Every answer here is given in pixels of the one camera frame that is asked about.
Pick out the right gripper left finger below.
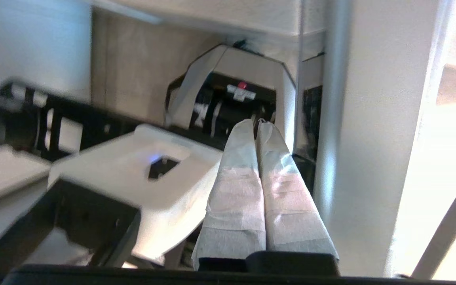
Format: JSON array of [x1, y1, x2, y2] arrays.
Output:
[[192, 119, 267, 270]]

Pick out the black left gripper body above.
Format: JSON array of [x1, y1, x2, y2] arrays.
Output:
[[0, 178, 142, 274]]

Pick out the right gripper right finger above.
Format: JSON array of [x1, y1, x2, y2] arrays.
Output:
[[256, 120, 339, 262]]

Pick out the beige cabinet front panel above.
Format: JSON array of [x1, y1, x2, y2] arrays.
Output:
[[315, 0, 456, 277]]

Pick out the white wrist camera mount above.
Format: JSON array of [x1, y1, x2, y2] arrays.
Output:
[[48, 123, 224, 265]]

